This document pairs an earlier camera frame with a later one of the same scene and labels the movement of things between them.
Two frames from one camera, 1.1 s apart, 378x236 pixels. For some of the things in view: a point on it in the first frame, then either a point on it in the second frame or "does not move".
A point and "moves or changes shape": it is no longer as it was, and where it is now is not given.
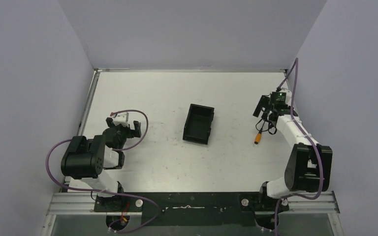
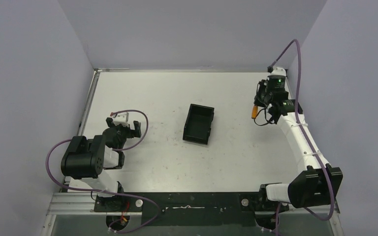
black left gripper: (122, 127) does not move
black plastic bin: (198, 123) does not move
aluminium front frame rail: (293, 203) does not move
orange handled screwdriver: (258, 137) moves or changes shape
